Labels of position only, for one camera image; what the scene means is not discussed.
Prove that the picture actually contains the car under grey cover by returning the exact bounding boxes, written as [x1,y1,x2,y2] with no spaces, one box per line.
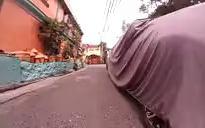
[105,1,205,128]

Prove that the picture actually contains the tree foliage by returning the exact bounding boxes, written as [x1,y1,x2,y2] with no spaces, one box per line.
[138,0,205,19]

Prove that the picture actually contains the climbing green bush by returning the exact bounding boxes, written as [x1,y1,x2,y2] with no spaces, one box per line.
[38,19,83,62]

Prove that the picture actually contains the grey asphalt road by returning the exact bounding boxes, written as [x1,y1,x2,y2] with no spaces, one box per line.
[0,63,148,128]

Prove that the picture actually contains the pale concrete kerb strip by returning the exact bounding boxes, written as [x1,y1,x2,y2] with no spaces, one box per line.
[0,66,88,109]

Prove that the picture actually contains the overhead wires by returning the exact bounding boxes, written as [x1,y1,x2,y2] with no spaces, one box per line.
[101,0,120,34]

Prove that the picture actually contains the building with red gate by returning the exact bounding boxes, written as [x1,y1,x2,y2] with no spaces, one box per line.
[82,43,108,65]

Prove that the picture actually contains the teal painted wall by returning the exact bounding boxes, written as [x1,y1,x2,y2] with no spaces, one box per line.
[0,53,23,87]

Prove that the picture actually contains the orange building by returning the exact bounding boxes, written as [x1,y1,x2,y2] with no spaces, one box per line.
[0,0,85,63]

